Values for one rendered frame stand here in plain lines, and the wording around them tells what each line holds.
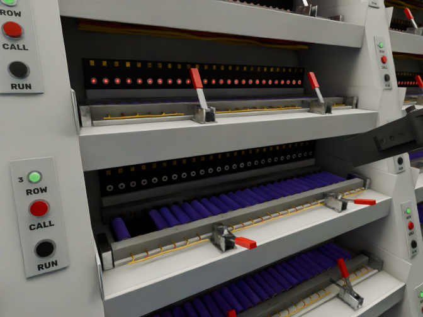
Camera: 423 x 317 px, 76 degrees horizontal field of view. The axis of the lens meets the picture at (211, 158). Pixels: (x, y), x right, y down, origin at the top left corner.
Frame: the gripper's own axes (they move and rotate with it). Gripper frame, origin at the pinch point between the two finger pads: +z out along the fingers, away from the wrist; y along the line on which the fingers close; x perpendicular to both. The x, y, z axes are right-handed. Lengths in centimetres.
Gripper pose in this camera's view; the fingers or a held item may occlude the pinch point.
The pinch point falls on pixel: (398, 141)
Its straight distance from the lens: 35.9
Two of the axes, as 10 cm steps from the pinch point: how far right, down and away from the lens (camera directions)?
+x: -2.5, -9.5, 1.9
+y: 8.7, -1.3, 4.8
